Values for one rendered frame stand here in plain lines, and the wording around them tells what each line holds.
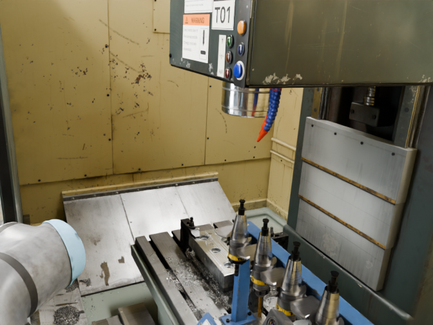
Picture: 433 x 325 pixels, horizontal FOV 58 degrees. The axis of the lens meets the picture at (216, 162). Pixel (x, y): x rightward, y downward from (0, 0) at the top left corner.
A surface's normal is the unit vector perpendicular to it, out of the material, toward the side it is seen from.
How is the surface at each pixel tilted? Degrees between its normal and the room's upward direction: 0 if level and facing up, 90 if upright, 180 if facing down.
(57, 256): 56
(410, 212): 90
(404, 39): 90
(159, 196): 24
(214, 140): 90
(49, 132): 90
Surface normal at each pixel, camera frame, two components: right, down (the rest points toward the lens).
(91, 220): 0.23, -0.74
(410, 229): -0.90, 0.10
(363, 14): 0.44, 0.31
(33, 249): 0.43, -0.80
